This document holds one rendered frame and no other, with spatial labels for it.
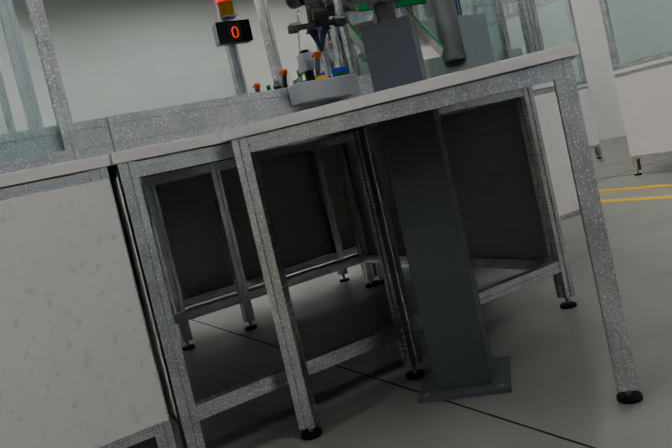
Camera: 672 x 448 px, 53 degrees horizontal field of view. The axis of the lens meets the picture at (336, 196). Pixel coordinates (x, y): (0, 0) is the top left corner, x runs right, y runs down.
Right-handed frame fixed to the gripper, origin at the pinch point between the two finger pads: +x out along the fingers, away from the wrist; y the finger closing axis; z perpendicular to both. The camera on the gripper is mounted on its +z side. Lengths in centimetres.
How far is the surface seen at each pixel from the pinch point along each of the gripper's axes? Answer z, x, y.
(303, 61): -8.3, 4.9, -5.3
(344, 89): 15.5, 16.6, 2.0
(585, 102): -514, 72, 392
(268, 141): 39, 27, -25
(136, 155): 40, 24, -58
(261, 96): 17.3, 14.5, -23.0
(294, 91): 18.0, 14.7, -13.3
